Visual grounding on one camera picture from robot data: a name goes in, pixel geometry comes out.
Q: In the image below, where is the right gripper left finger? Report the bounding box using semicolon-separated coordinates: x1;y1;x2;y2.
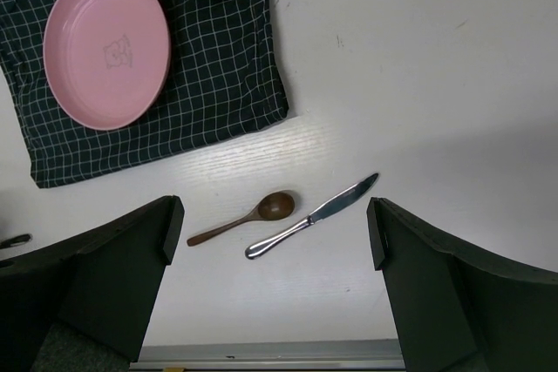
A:
1;196;183;371

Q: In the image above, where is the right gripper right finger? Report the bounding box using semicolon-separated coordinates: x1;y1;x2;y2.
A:
367;198;557;371

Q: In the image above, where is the steel knife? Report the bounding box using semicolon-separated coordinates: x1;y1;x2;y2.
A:
244;172;380;260

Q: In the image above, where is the wooden spoon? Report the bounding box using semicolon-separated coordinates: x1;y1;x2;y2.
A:
187;192;296;247

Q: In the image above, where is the pink plate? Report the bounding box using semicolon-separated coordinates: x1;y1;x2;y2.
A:
43;0;171;131

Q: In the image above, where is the dark checked cloth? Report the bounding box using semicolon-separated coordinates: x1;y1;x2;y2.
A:
1;0;289;188

